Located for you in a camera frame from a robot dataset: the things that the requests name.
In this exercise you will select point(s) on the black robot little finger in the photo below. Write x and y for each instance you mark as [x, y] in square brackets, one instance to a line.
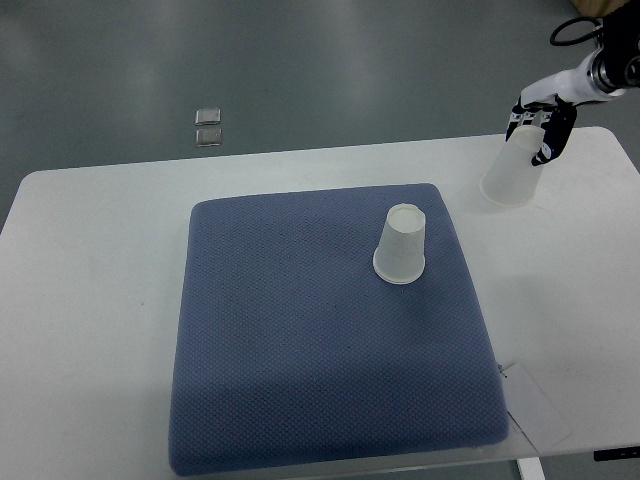
[509, 132]

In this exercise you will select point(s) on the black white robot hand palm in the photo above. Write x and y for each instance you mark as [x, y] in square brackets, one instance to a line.
[575, 86]

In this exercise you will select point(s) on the white paper tag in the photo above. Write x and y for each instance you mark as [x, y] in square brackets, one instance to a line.
[532, 411]

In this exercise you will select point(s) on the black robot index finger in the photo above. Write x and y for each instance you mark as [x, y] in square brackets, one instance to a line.
[544, 113]

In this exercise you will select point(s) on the wooden furniture piece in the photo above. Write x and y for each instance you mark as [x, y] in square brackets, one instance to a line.
[591, 8]

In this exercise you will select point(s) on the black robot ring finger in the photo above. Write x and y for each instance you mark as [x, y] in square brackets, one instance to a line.
[516, 115]

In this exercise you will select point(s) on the upper metal floor plate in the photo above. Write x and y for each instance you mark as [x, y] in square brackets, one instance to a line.
[208, 116]

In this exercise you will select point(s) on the white table leg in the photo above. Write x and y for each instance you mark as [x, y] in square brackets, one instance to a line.
[530, 469]

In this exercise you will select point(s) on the white paper cup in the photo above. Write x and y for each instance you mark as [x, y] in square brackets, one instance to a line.
[511, 180]
[399, 257]

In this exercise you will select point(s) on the white paper cup on cushion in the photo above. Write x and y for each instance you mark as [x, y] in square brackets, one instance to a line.
[399, 257]

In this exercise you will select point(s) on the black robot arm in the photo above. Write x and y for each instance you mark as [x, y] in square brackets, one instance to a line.
[607, 73]

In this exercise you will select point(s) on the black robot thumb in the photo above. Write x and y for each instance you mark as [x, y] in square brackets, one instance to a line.
[557, 132]

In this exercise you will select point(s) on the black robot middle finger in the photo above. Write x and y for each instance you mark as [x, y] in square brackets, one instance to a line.
[529, 115]

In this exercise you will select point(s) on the blue textured cushion pad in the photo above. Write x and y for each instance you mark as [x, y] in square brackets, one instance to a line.
[291, 349]

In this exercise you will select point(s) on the black table control panel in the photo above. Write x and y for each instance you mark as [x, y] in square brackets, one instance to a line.
[617, 454]

